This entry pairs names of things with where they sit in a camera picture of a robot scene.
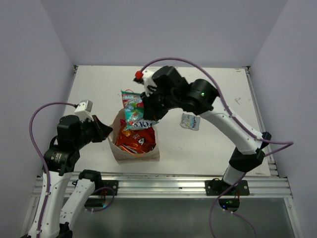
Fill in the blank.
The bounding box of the aluminium mounting rail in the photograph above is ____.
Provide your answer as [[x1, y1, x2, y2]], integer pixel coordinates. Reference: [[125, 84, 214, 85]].
[[32, 161, 290, 199]]

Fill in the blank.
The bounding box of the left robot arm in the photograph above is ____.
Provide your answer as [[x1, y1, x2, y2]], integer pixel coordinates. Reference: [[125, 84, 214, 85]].
[[26, 115, 113, 238]]

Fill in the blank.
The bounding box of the small silver snack packet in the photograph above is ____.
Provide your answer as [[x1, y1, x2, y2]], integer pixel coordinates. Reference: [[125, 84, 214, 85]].
[[180, 113, 201, 131]]

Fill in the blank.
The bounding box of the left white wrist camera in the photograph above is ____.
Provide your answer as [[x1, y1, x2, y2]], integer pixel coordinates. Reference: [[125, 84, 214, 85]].
[[74, 100, 94, 122]]

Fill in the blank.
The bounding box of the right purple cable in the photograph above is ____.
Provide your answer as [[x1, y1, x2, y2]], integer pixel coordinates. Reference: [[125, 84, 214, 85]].
[[141, 58, 294, 238]]

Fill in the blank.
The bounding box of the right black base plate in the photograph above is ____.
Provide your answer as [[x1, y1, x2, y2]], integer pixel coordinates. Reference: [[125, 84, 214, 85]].
[[205, 178, 250, 196]]

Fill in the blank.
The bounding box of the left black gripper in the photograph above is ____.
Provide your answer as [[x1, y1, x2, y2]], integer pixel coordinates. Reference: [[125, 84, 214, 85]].
[[73, 114, 113, 148]]

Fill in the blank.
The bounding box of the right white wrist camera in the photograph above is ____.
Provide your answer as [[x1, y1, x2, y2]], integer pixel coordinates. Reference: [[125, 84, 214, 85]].
[[134, 70, 157, 96]]

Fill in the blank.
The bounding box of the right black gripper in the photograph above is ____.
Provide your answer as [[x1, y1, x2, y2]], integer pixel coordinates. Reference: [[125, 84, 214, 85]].
[[141, 84, 180, 120]]

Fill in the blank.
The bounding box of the purple cable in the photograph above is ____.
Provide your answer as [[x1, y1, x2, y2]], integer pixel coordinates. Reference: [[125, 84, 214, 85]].
[[141, 58, 294, 238], [29, 102, 78, 236]]

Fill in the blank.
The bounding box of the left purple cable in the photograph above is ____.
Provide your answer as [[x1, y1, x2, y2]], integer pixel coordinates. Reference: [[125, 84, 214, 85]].
[[29, 102, 78, 236]]

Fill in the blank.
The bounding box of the green Fox's candy bag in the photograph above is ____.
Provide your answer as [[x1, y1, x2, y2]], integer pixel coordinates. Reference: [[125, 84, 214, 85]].
[[121, 90, 158, 130]]

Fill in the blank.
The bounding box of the orange Doritos chip bag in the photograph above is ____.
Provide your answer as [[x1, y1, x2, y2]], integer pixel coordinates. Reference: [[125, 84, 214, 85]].
[[114, 119, 156, 154]]

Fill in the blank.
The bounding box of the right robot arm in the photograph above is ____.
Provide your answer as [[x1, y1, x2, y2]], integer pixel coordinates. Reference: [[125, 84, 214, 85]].
[[134, 66, 271, 195]]

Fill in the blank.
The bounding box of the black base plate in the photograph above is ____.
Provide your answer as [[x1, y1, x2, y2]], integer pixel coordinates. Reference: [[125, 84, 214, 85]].
[[93, 180, 119, 196], [205, 178, 250, 196]]

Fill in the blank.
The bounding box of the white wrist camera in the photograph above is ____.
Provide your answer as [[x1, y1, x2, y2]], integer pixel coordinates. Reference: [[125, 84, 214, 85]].
[[74, 100, 94, 122], [134, 70, 157, 96]]

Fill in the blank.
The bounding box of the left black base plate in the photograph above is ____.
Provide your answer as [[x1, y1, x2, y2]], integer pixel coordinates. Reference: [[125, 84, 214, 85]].
[[93, 180, 119, 196]]

